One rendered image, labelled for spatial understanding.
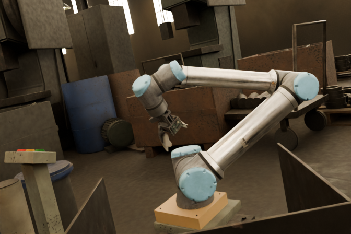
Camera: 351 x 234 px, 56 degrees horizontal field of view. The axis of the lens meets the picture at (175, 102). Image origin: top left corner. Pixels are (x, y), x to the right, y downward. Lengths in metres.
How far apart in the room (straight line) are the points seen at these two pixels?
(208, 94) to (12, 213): 1.84
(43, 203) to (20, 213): 0.14
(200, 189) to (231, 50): 4.87
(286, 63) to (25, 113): 2.88
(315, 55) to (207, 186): 2.92
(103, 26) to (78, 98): 1.82
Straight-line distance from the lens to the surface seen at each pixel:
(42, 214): 1.66
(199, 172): 1.37
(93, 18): 5.67
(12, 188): 1.50
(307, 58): 4.10
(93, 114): 4.04
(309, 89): 1.48
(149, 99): 1.34
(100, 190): 0.48
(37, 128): 3.33
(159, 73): 1.34
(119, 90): 4.35
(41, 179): 1.61
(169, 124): 1.42
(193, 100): 2.89
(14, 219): 1.53
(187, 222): 1.59
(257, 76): 1.56
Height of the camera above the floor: 0.86
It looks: 7 degrees down
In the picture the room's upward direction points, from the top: 11 degrees counter-clockwise
